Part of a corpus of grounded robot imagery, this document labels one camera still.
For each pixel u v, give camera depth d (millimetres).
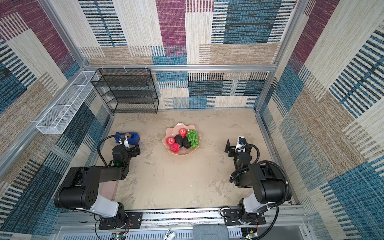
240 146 758
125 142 826
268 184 453
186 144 951
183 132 992
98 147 705
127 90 1108
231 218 729
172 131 1023
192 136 940
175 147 916
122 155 724
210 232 678
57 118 713
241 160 690
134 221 729
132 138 984
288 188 426
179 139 967
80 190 456
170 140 940
